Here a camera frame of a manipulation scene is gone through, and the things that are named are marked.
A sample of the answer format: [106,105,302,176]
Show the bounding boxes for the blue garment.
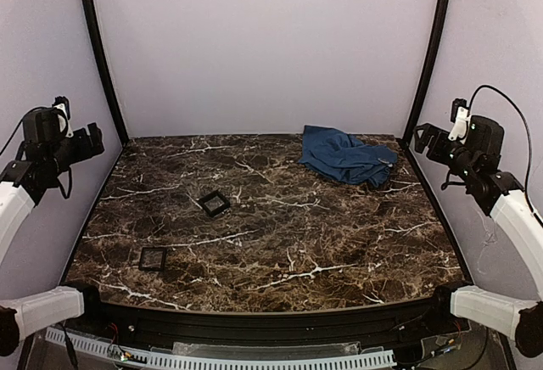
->
[299,125,398,188]

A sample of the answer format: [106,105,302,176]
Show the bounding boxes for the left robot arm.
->
[1,98,104,356]

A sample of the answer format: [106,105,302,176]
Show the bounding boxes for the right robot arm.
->
[415,115,542,358]

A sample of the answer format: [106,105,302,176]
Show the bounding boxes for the black square box lower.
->
[138,247,167,272]

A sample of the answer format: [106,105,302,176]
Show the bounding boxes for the black square box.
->
[197,190,231,218]
[138,247,167,272]

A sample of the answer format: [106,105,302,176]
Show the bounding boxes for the black square box upper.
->
[197,190,231,218]

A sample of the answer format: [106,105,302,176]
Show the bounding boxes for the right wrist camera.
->
[448,98,471,143]

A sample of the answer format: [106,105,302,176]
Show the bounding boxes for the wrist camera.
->
[53,96,74,138]
[448,98,471,143]

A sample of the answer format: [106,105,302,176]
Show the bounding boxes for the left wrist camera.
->
[53,96,74,138]

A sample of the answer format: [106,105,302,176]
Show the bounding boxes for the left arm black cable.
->
[0,106,73,201]

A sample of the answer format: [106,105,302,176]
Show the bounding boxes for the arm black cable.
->
[0,106,73,201]
[466,84,543,225]

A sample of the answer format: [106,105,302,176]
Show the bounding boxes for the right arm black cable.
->
[466,84,543,225]

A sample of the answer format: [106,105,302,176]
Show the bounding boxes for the right black frame post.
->
[401,0,450,146]

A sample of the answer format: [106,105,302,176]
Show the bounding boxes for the black frame post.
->
[401,0,450,146]
[81,0,129,147]

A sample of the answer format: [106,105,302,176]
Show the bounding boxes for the left black frame post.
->
[81,0,129,147]

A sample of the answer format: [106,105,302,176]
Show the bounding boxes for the black front rail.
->
[67,298,470,349]

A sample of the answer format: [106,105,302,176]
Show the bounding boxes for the white slotted cable duct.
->
[44,327,397,370]

